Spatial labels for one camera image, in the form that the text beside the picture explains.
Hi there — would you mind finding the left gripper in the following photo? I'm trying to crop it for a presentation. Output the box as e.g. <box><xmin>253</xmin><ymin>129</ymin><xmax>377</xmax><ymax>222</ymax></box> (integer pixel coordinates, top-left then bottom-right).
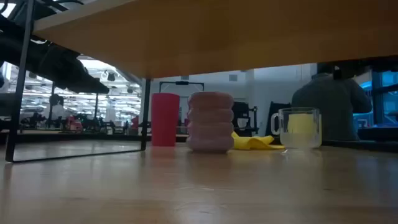
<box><xmin>37</xmin><ymin>42</ymin><xmax>110</xmax><ymax>95</ymax></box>

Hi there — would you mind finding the red plastic cup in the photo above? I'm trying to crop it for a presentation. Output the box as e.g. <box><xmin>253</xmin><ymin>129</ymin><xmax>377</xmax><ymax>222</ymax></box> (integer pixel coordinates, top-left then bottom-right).
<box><xmin>150</xmin><ymin>92</ymin><xmax>180</xmax><ymax>147</ymax></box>

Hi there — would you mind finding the ribbed mauve ceramic mug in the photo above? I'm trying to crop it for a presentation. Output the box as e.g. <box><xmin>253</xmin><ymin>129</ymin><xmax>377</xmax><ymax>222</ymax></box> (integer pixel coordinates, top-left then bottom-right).
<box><xmin>186</xmin><ymin>91</ymin><xmax>235</xmax><ymax>153</ymax></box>

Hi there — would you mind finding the clear glass mug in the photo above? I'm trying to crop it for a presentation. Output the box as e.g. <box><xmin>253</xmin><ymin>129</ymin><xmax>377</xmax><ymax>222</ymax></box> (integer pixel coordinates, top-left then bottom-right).
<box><xmin>270</xmin><ymin>107</ymin><xmax>323</xmax><ymax>149</ymax></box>

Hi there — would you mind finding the yellow sponge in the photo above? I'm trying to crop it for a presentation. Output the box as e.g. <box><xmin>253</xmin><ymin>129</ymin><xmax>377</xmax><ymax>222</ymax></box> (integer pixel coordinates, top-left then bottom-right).
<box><xmin>287</xmin><ymin>113</ymin><xmax>323</xmax><ymax>149</ymax></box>

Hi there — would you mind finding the wooden shelf with black legs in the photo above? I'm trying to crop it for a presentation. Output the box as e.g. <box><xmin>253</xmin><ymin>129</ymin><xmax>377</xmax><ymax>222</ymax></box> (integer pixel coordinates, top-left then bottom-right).
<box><xmin>4</xmin><ymin>0</ymin><xmax>398</xmax><ymax>163</ymax></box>

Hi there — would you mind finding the person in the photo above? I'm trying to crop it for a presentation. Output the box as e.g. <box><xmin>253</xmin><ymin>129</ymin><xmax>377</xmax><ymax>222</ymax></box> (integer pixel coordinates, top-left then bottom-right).
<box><xmin>49</xmin><ymin>94</ymin><xmax>65</xmax><ymax>128</ymax></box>
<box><xmin>291</xmin><ymin>63</ymin><xmax>373</xmax><ymax>141</ymax></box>

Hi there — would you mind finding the black monitor cart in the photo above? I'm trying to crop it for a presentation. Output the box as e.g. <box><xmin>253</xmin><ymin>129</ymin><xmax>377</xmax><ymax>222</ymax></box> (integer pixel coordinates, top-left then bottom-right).
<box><xmin>232</xmin><ymin>101</ymin><xmax>259</xmax><ymax>137</ymax></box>

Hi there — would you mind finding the yellow cloth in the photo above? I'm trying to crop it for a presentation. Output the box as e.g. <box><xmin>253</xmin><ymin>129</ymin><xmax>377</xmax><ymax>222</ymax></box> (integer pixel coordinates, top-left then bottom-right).
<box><xmin>231</xmin><ymin>131</ymin><xmax>285</xmax><ymax>151</ymax></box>

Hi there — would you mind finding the black leaning panel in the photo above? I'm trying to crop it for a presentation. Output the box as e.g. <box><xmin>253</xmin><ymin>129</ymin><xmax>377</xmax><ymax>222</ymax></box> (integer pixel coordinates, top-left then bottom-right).
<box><xmin>266</xmin><ymin>101</ymin><xmax>293</xmax><ymax>136</ymax></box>

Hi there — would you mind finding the black background gantry frame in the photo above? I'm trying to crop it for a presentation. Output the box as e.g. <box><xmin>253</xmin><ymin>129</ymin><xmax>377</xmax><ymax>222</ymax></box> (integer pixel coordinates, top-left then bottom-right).
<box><xmin>159</xmin><ymin>80</ymin><xmax>205</xmax><ymax>94</ymax></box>
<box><xmin>49</xmin><ymin>81</ymin><xmax>100</xmax><ymax>129</ymax></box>

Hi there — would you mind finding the black aluminium table frame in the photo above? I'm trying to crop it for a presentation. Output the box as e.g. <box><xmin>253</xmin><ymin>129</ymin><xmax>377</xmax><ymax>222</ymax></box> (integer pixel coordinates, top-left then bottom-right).
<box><xmin>0</xmin><ymin>132</ymin><xmax>398</xmax><ymax>154</ymax></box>

